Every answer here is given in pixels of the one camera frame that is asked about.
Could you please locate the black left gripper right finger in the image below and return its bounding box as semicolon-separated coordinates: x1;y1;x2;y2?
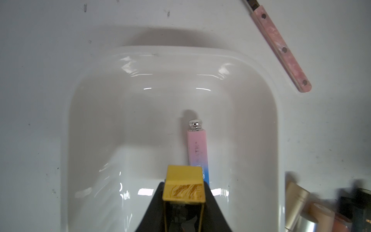
201;182;232;232

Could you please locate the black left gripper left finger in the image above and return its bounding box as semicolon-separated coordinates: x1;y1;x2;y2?
136;182;165;232

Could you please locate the pink blue lipstick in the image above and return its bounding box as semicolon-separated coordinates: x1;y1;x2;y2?
187;119;210;185

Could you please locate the white rectangular storage box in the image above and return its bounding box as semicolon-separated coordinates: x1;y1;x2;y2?
60;46;285;232

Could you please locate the beige gold lipstick tube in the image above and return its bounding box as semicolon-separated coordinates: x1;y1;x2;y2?
285;182;310;232

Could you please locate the silver lipstick tube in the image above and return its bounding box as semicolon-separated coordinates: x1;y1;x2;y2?
293;212;318;232

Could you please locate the tan lipstick tube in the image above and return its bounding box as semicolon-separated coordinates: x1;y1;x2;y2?
308;202;335;232

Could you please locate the coral lipstick tube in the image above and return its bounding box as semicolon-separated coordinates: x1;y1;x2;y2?
332;213;352;232

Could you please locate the small black lipstick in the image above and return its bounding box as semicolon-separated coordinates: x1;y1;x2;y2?
339;188;371;232

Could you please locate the pink handled fork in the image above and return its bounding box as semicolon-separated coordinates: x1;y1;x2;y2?
246;1;312;93

